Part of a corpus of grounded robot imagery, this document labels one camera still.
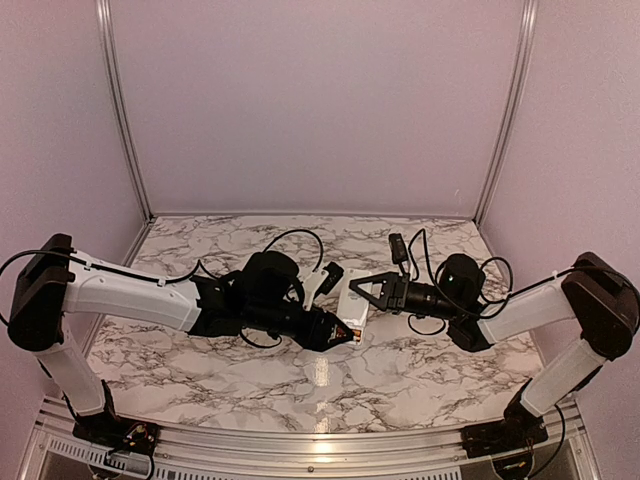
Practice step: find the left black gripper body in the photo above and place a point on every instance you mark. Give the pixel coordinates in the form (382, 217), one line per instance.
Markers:
(314, 333)

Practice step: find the left aluminium frame post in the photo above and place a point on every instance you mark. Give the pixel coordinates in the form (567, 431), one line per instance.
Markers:
(108, 44)

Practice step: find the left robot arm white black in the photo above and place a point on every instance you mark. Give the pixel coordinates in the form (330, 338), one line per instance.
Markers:
(266, 295)

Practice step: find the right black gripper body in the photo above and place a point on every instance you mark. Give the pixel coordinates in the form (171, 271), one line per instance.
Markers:
(399, 296)

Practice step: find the right aluminium frame post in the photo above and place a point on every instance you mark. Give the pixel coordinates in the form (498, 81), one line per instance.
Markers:
(515, 92)

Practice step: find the front aluminium frame rail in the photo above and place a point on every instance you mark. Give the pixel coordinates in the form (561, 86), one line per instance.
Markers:
(190, 452)

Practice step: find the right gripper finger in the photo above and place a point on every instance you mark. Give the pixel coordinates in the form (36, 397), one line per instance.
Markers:
(384, 280)
(383, 301)

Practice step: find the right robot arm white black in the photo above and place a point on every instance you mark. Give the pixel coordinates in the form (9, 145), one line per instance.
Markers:
(602, 300)

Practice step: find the white remote control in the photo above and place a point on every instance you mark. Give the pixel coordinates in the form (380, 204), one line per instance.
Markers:
(352, 309)

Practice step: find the aluminium frame post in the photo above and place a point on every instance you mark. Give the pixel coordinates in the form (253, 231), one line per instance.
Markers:
(515, 92)
(108, 44)

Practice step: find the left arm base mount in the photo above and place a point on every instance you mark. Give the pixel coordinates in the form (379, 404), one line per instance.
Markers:
(117, 432)

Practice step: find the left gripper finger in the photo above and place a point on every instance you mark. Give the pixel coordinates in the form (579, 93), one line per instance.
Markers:
(333, 327)
(328, 342)

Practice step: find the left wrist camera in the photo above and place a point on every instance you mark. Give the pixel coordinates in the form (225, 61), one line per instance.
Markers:
(333, 273)

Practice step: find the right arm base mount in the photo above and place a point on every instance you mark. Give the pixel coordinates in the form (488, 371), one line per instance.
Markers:
(518, 429)

